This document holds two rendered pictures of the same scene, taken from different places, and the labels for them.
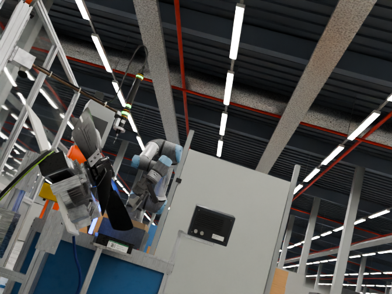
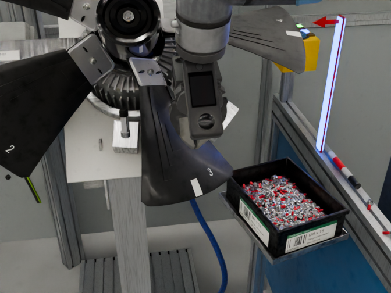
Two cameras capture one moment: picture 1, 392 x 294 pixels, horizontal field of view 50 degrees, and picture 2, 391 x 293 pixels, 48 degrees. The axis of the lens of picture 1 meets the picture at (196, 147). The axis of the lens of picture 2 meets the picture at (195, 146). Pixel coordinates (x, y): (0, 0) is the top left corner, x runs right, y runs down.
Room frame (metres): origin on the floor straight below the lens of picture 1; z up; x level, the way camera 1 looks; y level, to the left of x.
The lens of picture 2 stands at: (2.21, -0.42, 1.43)
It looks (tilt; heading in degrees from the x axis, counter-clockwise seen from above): 31 degrees down; 81
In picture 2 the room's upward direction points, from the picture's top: straight up
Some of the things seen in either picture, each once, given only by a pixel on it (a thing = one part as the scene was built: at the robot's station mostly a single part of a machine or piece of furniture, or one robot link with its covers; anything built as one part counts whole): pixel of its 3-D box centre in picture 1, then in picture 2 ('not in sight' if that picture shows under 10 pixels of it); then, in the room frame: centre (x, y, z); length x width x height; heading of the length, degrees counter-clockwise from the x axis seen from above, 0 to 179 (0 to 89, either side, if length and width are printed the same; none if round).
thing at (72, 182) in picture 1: (66, 184); not in sight; (1.96, 0.52, 1.03); 0.15 x 0.10 x 0.14; 90
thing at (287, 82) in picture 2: (48, 210); (287, 81); (2.67, 0.75, 0.92); 0.03 x 0.03 x 0.12; 0
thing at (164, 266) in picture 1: (102, 245); (338, 186); (2.67, 0.35, 0.82); 0.90 x 0.04 x 0.08; 90
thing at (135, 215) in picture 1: (131, 213); not in sight; (2.99, 0.28, 1.09); 0.15 x 0.15 x 0.10
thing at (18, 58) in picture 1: (21, 59); not in sight; (1.95, 0.96, 1.54); 0.10 x 0.07 x 0.08; 125
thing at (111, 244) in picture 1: (112, 244); (281, 203); (2.51, 0.28, 0.84); 0.22 x 0.17 x 0.07; 105
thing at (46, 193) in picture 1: (54, 195); (291, 49); (2.67, 0.75, 1.02); 0.16 x 0.10 x 0.11; 90
